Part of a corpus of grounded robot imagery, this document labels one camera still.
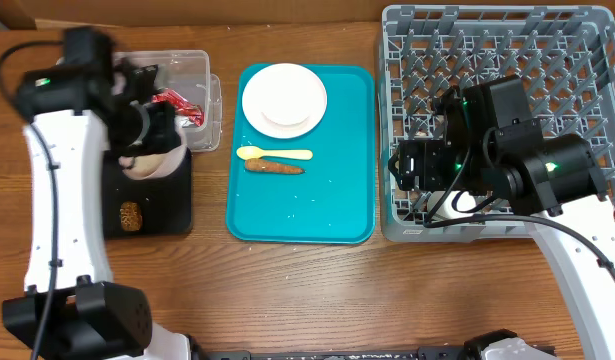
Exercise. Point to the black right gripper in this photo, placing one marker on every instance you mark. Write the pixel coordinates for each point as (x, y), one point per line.
(407, 161)

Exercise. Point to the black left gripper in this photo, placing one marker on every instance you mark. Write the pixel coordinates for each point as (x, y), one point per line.
(168, 138)

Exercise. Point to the small white bowl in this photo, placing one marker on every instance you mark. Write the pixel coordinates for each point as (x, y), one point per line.
(153, 166)

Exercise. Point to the red wrapper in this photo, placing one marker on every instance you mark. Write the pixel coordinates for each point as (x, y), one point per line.
(192, 113)

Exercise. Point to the white paper cup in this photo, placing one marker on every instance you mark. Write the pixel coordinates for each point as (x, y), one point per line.
(451, 208)

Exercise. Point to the brown food chunk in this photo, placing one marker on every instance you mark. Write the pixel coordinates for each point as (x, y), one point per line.
(130, 217)

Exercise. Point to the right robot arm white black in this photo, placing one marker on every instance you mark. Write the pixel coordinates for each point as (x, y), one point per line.
(493, 147)

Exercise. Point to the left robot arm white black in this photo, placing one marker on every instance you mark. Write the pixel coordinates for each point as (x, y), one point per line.
(72, 308)

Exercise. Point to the grey dishwasher rack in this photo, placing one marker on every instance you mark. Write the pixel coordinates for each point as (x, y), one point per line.
(564, 55)

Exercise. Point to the clear plastic bin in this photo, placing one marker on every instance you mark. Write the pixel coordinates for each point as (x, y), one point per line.
(192, 80)

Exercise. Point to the black plastic tray bin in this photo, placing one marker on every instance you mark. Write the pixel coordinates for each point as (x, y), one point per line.
(165, 203)

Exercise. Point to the teal plastic tray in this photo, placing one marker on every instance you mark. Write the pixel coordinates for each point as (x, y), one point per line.
(333, 201)

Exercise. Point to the yellow plastic spoon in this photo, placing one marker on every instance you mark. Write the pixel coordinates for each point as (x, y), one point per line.
(253, 152)

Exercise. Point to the brown sausage stick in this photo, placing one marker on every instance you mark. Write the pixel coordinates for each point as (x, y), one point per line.
(265, 166)

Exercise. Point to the large white plate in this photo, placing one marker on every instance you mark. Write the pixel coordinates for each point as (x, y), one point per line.
(284, 100)

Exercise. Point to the black rail at bottom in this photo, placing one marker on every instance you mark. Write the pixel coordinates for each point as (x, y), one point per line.
(501, 344)

